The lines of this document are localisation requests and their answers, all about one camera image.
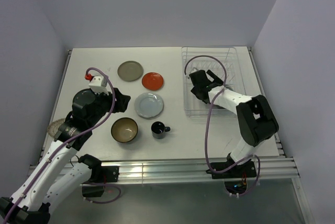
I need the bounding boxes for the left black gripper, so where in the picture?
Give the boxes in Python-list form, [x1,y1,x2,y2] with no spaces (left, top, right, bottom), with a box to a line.
[87,87,130,127]

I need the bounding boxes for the beige interior dark bowl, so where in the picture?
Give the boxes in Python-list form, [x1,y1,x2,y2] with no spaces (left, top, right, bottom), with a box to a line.
[111,117,139,143]

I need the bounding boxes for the blue ceramic bowl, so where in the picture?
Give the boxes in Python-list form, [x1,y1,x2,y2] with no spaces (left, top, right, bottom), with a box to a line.
[225,84,234,91]

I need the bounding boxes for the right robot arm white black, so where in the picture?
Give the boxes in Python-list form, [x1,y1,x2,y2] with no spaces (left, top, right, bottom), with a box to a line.
[189,70,279,177]

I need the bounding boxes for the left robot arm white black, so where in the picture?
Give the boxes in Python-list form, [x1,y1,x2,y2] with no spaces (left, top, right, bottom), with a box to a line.
[1,88,131,223]

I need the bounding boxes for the light blue scalloped plate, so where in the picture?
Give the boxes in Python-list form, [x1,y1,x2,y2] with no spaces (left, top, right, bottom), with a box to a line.
[134,93,164,118]

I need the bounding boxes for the grey round plate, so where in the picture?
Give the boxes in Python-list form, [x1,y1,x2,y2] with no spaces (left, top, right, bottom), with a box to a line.
[117,61,143,82]

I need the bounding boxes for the teal dark saucer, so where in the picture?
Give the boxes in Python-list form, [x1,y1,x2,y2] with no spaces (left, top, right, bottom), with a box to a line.
[75,88,92,97]

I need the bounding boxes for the orange saucer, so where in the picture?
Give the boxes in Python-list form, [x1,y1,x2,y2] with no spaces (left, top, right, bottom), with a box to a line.
[141,72,164,91]

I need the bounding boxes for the dark blue mug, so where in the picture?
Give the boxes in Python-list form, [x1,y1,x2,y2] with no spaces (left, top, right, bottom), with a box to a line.
[151,121,171,139]

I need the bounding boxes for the white wire dish rack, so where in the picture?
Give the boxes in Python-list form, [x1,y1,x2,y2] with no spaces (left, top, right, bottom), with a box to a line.
[181,47,246,117]

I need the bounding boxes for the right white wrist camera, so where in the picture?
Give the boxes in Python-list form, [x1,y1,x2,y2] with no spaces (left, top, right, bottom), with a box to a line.
[185,67,199,79]

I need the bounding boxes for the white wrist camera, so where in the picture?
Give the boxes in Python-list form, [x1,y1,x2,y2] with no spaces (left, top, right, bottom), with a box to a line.
[85,74,108,95]
[185,67,199,79]

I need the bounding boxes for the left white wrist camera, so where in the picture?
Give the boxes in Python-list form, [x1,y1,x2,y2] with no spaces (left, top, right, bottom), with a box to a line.
[85,74,108,95]

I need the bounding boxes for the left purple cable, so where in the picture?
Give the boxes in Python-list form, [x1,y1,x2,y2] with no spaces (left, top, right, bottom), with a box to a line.
[2,66,121,221]

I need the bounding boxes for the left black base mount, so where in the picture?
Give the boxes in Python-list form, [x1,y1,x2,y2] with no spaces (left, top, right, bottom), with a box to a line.
[82,165,121,204]

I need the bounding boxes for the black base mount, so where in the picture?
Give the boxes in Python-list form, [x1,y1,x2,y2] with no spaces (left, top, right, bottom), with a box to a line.
[82,165,121,204]
[206,161,257,179]

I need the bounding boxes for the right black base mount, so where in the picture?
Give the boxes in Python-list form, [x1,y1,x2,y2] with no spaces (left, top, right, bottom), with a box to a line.
[206,161,257,179]

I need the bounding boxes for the aluminium rail frame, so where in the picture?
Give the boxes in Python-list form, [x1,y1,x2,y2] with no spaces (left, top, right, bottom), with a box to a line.
[23,47,315,224]

